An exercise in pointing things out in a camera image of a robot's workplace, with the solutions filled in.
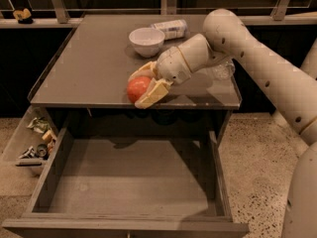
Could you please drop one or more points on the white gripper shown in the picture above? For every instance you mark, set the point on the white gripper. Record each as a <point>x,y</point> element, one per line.
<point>171,65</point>

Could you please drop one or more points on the red apple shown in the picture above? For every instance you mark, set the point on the red apple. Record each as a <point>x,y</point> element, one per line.
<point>137,87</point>

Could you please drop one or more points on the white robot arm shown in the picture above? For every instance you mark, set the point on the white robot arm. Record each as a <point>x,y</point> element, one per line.
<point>292,92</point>

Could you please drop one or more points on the grey open drawer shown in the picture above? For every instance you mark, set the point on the grey open drawer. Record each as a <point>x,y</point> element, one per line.
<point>120,187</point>

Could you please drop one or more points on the white bowl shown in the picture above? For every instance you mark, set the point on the white bowl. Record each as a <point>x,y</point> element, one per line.
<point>147,42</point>

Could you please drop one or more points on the white snack package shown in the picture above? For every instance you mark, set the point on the white snack package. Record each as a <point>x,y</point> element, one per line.
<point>174,29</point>

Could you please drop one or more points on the grey cabinet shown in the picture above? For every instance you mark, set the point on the grey cabinet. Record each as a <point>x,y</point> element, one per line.
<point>89,79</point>

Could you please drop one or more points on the clear plastic bottle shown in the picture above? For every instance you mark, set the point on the clear plastic bottle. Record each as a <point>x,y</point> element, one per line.
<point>224,70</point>

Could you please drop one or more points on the metal window railing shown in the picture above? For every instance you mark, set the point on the metal window railing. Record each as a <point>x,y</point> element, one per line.
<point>251,12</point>

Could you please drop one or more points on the green crumpled wrapper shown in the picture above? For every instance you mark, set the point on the green crumpled wrapper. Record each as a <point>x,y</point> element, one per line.
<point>39,125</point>

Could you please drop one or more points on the clear plastic trash bin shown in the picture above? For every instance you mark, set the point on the clear plastic trash bin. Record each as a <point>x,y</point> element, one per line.
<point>20,151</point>

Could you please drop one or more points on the yellow black object on ledge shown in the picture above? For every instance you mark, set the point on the yellow black object on ledge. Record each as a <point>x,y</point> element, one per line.
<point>23,16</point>

